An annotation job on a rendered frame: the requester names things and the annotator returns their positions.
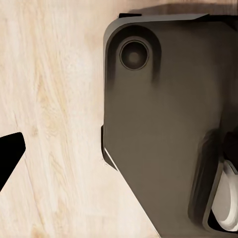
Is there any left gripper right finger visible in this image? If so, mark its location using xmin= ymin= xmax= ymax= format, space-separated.
xmin=222 ymin=132 xmax=238 ymax=171

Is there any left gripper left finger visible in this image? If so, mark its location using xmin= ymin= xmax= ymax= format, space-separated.
xmin=0 ymin=132 xmax=26 ymax=191

